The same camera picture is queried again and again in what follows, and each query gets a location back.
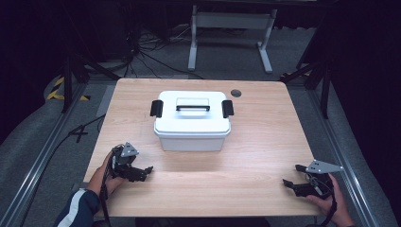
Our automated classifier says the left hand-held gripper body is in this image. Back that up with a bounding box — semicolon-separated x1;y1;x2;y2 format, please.
110;141;148;183

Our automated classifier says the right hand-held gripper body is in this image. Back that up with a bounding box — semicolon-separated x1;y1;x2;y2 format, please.
294;159;345;201

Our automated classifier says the person's right hand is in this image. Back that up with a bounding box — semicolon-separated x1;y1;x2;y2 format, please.
305;173;356;227

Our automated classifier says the person's left hand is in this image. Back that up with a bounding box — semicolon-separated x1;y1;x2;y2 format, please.
86;151;126;196

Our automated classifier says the white plastic storage box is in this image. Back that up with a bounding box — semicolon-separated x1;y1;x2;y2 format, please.
153;126;232;152

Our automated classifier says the black box latch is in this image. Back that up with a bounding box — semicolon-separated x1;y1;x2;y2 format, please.
220;99;235;119
149;99;165;118

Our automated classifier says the grey floor plate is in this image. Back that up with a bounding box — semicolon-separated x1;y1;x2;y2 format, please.
96;83;117;118

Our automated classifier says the white storage box lid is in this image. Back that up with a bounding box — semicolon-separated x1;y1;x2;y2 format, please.
153;90;232;137

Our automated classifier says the black tripod stand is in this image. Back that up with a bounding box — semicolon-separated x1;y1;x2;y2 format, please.
60;46;122;114
279;46;334;120

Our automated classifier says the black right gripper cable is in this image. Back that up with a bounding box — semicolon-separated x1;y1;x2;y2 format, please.
306;176;339;227

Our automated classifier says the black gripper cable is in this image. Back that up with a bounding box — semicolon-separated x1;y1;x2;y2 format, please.
306;176;339;227
98;145;125;227

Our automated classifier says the aluminium floor rail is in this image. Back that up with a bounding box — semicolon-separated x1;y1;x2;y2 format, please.
0;80;91;227
305;88;381;227

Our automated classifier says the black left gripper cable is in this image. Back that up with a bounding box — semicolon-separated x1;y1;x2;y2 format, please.
98;145;125;227

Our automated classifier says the black floor cable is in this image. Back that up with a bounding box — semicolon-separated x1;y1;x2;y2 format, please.
18;113;107;227

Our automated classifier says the black lid handle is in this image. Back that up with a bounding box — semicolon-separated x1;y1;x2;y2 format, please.
175;104;211;113

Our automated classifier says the bundle of black floor cables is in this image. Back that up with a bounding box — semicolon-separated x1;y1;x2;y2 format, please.
121;22;206;80

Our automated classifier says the grey metal stand frame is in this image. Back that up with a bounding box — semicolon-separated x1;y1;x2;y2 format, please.
187;4;279;75

